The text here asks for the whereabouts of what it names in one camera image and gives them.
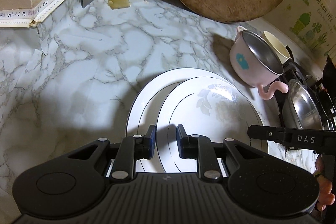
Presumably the white plate underneath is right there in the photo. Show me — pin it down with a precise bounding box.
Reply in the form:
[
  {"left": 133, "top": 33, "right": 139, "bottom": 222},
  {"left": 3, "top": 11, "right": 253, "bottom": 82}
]
[{"left": 126, "top": 68, "right": 226, "bottom": 173}]

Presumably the white floral plate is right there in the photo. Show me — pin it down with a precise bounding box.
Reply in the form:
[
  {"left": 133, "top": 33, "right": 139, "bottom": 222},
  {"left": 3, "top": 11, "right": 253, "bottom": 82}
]
[{"left": 156, "top": 77, "right": 268, "bottom": 173}]

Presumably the pink steel-lined bowl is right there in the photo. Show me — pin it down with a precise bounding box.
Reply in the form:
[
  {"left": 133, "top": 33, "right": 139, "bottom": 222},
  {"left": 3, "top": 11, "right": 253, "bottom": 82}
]
[{"left": 230, "top": 26, "right": 289, "bottom": 100}]

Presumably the cream white bowl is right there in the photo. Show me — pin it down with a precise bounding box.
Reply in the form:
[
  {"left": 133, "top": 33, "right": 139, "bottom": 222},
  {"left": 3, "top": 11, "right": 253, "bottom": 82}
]
[{"left": 261, "top": 31, "right": 290, "bottom": 64}]

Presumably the person's right hand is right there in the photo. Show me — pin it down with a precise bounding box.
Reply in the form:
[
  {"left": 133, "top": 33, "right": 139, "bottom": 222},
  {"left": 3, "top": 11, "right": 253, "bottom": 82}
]
[{"left": 313, "top": 155, "right": 335, "bottom": 212}]

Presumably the black gas stove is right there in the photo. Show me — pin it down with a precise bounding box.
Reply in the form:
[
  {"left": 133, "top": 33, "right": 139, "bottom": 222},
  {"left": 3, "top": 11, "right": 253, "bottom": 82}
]
[{"left": 275, "top": 46, "right": 335, "bottom": 131}]

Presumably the black wok pan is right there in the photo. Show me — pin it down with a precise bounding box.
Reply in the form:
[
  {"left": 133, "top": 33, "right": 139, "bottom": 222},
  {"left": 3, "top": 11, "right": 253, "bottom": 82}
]
[{"left": 322, "top": 55, "right": 336, "bottom": 118}]

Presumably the small yellow sponge piece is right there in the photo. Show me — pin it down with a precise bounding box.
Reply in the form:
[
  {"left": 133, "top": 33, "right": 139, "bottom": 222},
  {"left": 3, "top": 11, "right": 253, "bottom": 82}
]
[{"left": 108, "top": 0, "right": 130, "bottom": 10}]

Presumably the music-note edge tape strip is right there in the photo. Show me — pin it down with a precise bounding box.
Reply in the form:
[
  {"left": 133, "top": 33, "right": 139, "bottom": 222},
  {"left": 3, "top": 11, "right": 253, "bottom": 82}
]
[{"left": 0, "top": 0, "right": 65, "bottom": 28}]

